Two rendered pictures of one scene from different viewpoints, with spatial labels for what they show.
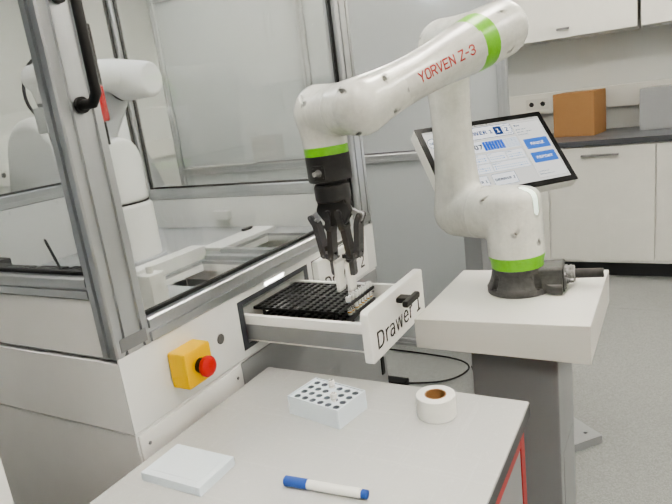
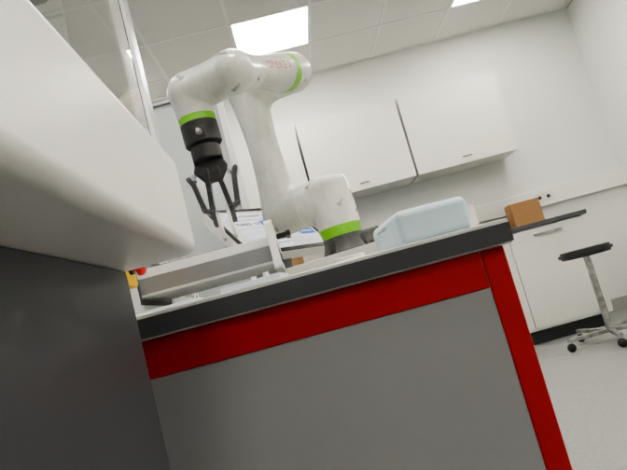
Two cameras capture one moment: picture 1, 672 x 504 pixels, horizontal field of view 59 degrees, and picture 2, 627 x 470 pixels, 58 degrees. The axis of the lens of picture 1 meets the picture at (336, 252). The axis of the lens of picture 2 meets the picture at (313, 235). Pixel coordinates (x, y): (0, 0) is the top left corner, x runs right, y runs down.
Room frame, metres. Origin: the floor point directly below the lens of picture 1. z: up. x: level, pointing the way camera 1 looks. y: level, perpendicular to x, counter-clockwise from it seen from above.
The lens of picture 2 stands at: (-0.02, 0.56, 0.72)
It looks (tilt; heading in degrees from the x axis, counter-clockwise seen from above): 7 degrees up; 327
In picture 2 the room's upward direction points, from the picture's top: 15 degrees counter-clockwise
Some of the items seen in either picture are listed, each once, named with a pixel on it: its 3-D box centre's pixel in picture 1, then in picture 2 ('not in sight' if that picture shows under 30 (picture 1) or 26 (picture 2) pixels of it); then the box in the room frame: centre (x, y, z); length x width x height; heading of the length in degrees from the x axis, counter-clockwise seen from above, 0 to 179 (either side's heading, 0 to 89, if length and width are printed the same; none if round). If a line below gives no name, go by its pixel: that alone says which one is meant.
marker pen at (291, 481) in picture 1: (325, 487); not in sight; (0.77, 0.06, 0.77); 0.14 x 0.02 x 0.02; 65
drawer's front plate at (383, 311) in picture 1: (395, 312); (276, 250); (1.19, -0.11, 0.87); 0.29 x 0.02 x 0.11; 150
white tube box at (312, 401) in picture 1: (327, 401); (257, 289); (1.01, 0.05, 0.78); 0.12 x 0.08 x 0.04; 49
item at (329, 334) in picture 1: (313, 310); (193, 276); (1.30, 0.07, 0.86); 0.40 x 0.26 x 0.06; 60
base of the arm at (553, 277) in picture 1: (543, 275); (363, 241); (1.32, -0.48, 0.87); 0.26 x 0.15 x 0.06; 65
